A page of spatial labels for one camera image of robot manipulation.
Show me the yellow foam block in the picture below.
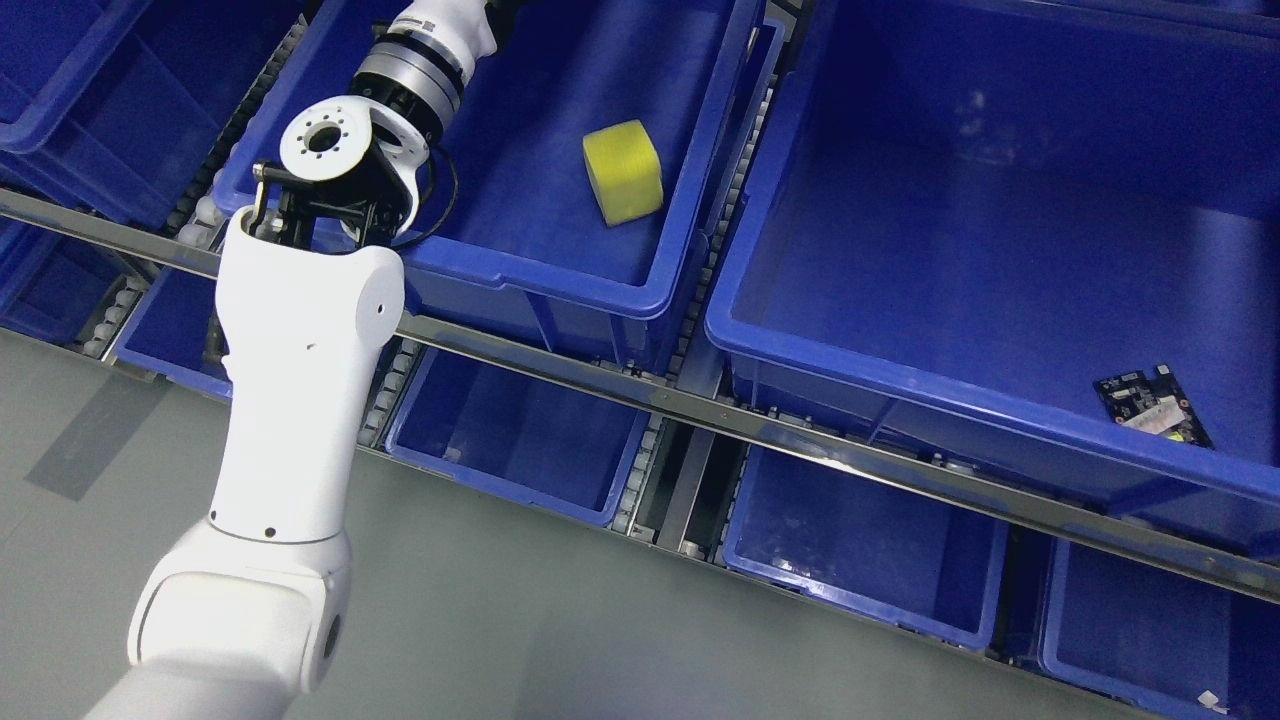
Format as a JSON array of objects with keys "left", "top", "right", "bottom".
[{"left": 582, "top": 119, "right": 666, "bottom": 228}]

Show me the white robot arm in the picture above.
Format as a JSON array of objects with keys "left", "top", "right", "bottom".
[{"left": 88, "top": 1, "right": 518, "bottom": 719}]

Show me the metal shelf rack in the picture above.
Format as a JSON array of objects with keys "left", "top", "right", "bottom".
[{"left": 0, "top": 0, "right": 1280, "bottom": 701}]

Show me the blue lower bin middle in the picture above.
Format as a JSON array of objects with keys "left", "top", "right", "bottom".
[{"left": 385, "top": 348, "right": 650, "bottom": 527}]

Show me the blue plastic bin centre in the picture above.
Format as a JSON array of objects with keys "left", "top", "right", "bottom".
[{"left": 212, "top": 0, "right": 788, "bottom": 373}]

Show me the blue plastic bin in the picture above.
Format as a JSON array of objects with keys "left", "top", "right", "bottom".
[
  {"left": 212, "top": 0, "right": 788, "bottom": 373},
  {"left": 705, "top": 1, "right": 1279, "bottom": 562},
  {"left": 3, "top": 1, "right": 305, "bottom": 229}
]

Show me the blue plastic bin right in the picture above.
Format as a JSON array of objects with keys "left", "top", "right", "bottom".
[{"left": 705, "top": 1, "right": 1279, "bottom": 562}]

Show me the blue lower bin left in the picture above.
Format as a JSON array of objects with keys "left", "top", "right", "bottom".
[{"left": 115, "top": 268, "right": 230, "bottom": 401}]

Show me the black circuit board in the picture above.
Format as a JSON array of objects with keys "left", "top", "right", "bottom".
[{"left": 1092, "top": 364, "right": 1215, "bottom": 448}]

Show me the blue plastic bin left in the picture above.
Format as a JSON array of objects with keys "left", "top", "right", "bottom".
[{"left": 3, "top": 1, "right": 305, "bottom": 229}]

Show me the blue lower bin far right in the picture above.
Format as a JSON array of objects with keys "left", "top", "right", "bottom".
[{"left": 1032, "top": 541, "right": 1279, "bottom": 719}]

